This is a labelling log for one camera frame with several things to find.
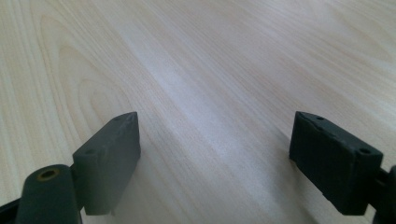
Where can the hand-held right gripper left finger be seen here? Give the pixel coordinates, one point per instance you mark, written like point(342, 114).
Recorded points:
point(107, 165)

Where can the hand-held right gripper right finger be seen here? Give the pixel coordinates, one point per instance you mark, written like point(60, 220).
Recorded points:
point(336, 168)

